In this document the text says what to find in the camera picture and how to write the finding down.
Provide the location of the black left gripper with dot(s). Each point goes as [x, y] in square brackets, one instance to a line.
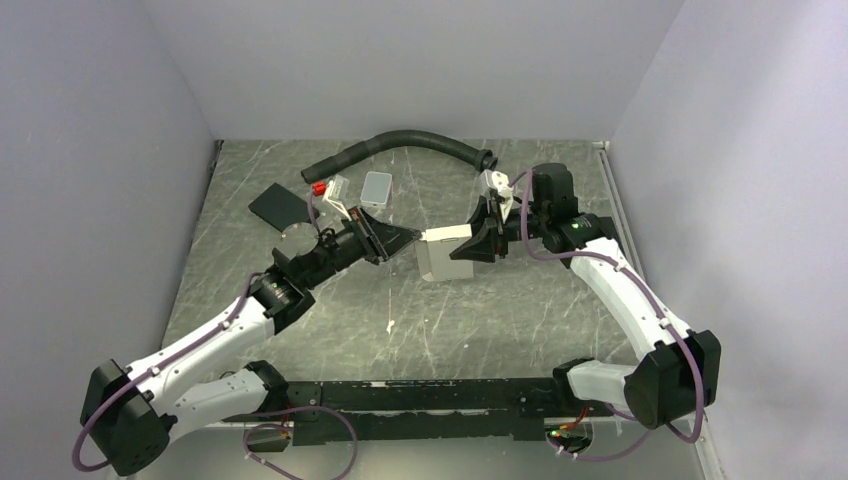
[378, 240]

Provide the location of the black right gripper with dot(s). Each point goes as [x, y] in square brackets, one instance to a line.
[482, 246]

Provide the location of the white cardboard box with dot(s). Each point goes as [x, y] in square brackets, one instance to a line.
[433, 249]

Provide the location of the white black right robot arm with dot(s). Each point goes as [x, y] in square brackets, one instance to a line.
[676, 375]

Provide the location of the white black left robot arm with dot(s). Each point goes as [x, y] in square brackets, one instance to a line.
[132, 413]

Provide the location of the black flat rectangular box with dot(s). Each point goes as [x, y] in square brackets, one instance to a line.
[279, 207]

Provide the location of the clear white plastic case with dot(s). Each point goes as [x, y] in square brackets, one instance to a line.
[377, 189]

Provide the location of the black mounting base rail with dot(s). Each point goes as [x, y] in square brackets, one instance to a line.
[523, 409]

